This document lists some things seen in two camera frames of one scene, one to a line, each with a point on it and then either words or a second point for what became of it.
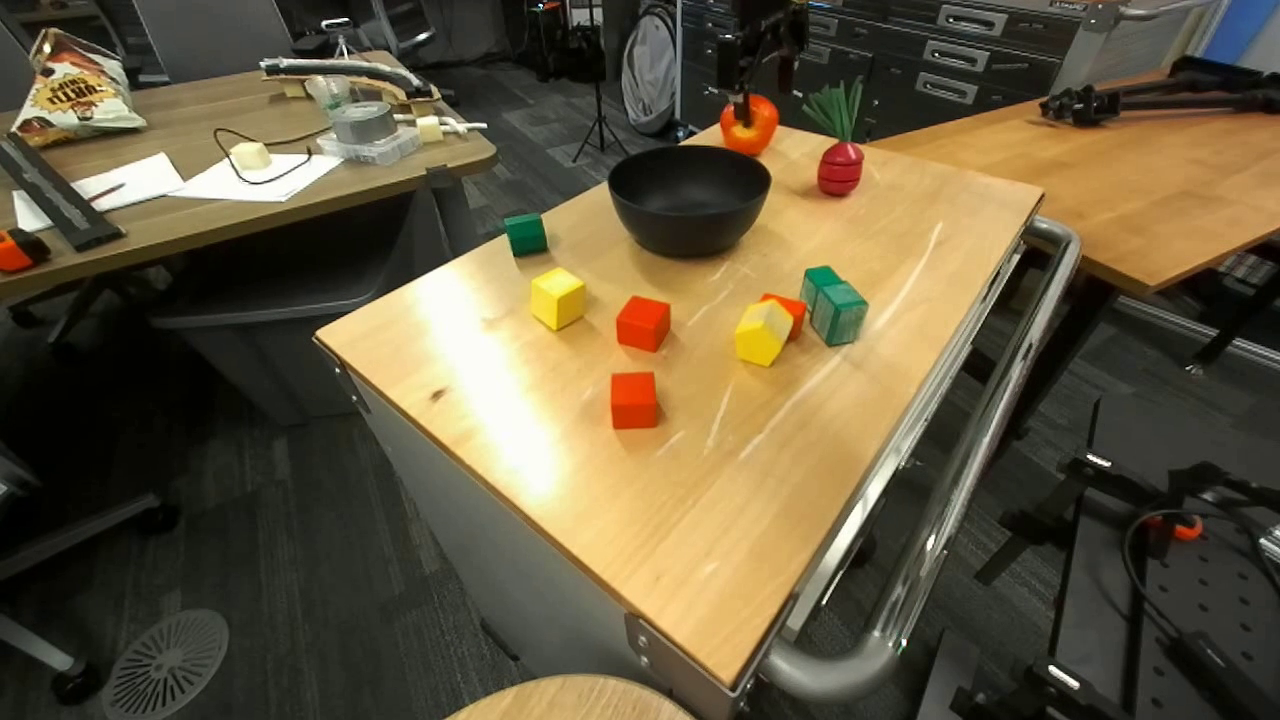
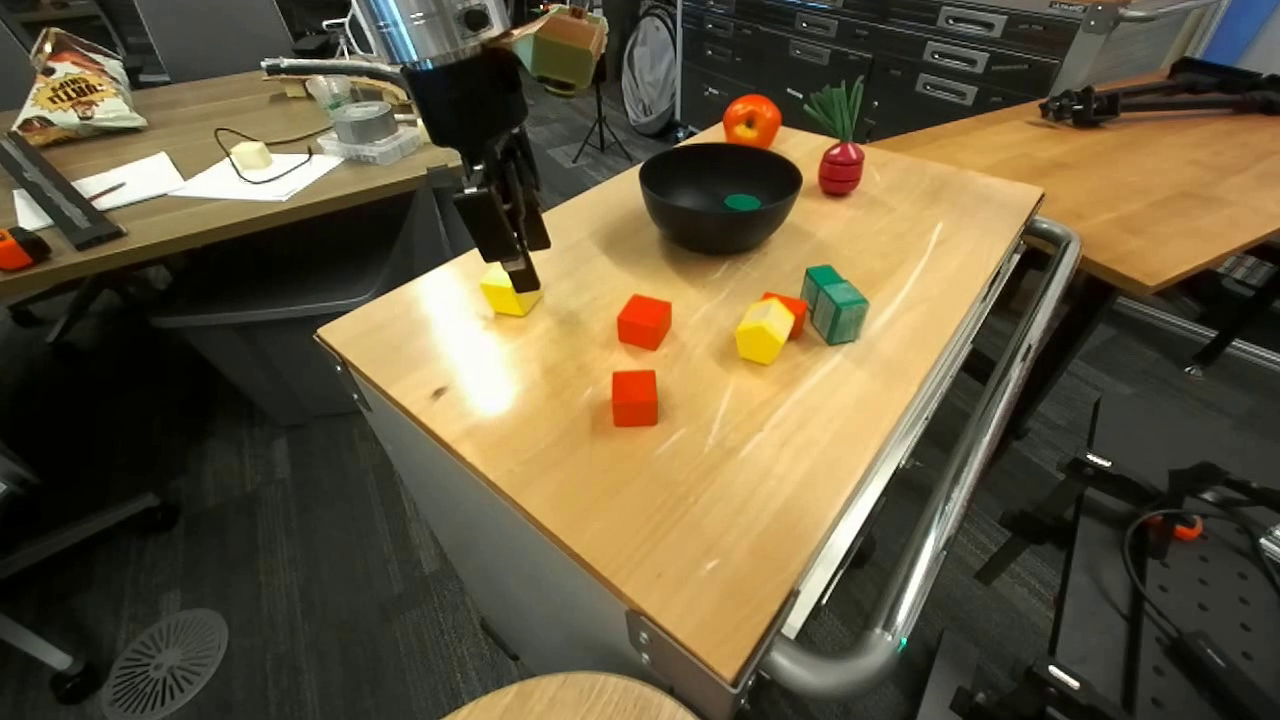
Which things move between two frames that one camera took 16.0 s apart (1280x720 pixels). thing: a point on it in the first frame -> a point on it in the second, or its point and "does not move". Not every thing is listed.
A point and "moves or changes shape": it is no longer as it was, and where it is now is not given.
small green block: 527,232 moves or changes shape
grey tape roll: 365,122 does not move
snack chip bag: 73,95 does not move
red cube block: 634,402 does not move
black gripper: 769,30 -> 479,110
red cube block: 641,320 does not move
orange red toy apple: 760,127 does not move
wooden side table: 1145,198 does not move
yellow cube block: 558,299 -> 510,301
